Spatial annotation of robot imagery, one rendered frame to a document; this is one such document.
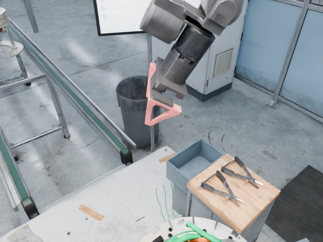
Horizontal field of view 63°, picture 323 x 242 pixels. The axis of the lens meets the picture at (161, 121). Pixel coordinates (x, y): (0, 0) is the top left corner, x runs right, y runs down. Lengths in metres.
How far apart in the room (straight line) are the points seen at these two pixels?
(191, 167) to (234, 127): 1.79
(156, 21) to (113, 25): 0.88
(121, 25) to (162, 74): 0.84
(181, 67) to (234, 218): 0.45
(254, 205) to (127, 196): 0.54
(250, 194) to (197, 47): 0.50
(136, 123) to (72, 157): 0.66
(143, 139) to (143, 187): 1.19
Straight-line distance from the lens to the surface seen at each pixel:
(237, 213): 0.79
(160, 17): 0.46
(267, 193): 0.86
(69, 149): 2.55
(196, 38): 0.47
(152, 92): 0.48
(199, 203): 0.86
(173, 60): 0.49
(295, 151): 2.67
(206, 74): 2.84
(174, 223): 0.71
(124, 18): 1.32
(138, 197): 1.14
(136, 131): 2.27
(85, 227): 1.10
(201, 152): 1.00
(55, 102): 2.42
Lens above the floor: 1.72
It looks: 39 degrees down
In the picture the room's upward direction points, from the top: straight up
